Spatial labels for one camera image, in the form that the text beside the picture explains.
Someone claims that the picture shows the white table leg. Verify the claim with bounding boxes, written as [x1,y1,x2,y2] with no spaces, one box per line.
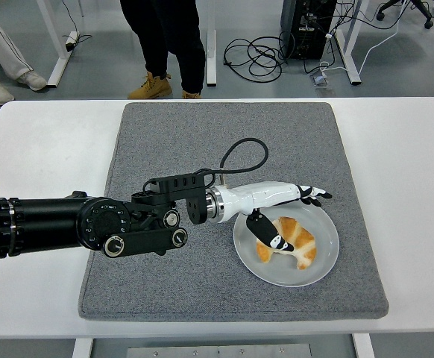
[71,338,95,358]
[352,333,377,358]

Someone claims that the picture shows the white power strip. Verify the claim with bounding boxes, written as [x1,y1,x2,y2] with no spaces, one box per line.
[64,31,81,52]

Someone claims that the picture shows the person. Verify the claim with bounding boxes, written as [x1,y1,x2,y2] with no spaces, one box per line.
[0,6,48,106]
[119,0,207,101]

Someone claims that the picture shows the grey floor outlet box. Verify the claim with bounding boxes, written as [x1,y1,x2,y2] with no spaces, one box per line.
[309,72,333,90]

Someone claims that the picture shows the grey metal plate with screws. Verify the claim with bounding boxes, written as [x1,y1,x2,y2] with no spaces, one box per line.
[126,343,313,358]

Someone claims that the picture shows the pale blue round plate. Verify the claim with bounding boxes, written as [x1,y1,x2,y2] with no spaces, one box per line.
[233,203,341,288]

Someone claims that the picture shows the croissant bread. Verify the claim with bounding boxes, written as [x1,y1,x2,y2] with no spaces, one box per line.
[256,216,318,270]

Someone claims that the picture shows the black computer tower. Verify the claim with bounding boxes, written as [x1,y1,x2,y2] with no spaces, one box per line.
[279,0,338,61]

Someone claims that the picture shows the grey mat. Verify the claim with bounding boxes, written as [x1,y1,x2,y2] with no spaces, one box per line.
[78,101,390,322]

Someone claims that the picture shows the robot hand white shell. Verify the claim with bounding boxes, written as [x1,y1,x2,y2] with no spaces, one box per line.
[213,180,333,252]

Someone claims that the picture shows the black office chair base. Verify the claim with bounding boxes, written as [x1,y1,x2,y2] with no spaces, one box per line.
[375,0,434,30]

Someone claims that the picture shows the white desk leg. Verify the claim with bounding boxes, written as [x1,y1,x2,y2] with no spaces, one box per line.
[206,28,217,89]
[334,0,363,86]
[36,0,81,90]

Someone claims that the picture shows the black cable coil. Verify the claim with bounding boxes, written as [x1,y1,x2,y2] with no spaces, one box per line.
[223,35,289,83]

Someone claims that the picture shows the white cable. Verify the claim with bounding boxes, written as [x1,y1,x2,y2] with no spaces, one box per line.
[318,0,408,75]

